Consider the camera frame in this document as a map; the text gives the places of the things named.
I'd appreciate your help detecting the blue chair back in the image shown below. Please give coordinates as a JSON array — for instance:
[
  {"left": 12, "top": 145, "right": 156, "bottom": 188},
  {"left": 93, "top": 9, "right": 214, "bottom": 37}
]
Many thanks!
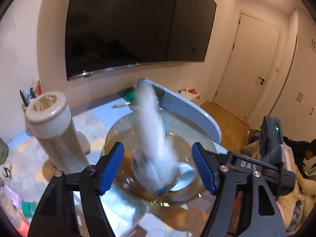
[{"left": 137, "top": 78, "right": 222, "bottom": 144}]

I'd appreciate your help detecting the white wardrobe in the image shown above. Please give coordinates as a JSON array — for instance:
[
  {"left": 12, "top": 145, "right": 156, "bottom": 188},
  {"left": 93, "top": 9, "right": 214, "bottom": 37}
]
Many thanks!
[{"left": 270, "top": 9, "right": 315, "bottom": 141}]

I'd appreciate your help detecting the bamboo pen holder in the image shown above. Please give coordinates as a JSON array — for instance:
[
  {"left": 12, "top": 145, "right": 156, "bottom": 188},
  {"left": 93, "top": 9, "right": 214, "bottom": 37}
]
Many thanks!
[{"left": 19, "top": 79, "right": 44, "bottom": 114}]

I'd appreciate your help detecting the glass ribbed bowl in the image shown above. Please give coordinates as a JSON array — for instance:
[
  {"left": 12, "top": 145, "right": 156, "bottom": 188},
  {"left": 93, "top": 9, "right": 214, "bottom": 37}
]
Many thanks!
[{"left": 101, "top": 110, "right": 217, "bottom": 207}]

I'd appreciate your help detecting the white door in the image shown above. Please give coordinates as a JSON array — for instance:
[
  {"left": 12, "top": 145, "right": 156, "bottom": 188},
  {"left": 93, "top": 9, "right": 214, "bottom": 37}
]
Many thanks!
[{"left": 214, "top": 14, "right": 280, "bottom": 121}]

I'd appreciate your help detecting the beige thermos bottle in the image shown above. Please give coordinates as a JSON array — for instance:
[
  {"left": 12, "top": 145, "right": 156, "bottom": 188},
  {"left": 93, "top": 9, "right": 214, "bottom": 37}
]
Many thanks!
[{"left": 25, "top": 91, "right": 89, "bottom": 173}]

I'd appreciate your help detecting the grey plush elephant toy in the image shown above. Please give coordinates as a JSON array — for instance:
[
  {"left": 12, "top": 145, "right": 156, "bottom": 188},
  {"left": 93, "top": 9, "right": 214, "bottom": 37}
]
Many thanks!
[{"left": 132, "top": 82, "right": 179, "bottom": 194}]

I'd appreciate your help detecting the black wall television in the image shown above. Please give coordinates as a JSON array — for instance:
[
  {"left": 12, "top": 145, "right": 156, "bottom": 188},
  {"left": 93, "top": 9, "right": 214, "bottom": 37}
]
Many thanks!
[{"left": 65, "top": 0, "right": 216, "bottom": 80}]

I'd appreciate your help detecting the patterned tablecloth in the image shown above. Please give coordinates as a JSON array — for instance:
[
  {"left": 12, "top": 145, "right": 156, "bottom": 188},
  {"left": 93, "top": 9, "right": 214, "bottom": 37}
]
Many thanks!
[{"left": 1, "top": 109, "right": 202, "bottom": 236}]

